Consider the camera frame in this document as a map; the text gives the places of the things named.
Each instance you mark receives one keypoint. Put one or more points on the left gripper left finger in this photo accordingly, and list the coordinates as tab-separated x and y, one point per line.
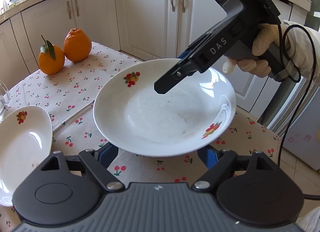
96	163

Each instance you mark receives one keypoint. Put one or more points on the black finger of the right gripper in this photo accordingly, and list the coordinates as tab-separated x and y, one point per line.
172	79

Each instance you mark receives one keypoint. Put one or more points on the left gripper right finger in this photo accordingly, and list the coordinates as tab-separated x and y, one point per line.
220	165

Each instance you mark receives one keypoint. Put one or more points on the large white fruit-pattern plate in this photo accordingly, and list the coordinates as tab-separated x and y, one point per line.
131	115

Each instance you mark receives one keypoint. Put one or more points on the right forearm white sleeve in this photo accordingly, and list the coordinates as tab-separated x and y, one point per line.
302	47

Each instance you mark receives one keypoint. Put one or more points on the white kitchen cabinets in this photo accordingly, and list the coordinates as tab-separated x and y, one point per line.
147	29

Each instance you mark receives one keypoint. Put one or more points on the right hand beige glove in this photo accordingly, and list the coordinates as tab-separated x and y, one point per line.
268	34

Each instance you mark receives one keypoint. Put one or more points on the white deep fruit-pattern plate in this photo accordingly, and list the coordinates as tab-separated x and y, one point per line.
26	140

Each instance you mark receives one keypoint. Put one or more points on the bumpy orange without leaf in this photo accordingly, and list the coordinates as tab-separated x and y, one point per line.
77	45

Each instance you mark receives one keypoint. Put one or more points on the orange with green leaf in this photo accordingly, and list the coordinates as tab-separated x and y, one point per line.
51	58

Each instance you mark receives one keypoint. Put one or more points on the clear glass mug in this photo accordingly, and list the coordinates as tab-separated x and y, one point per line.
4	100

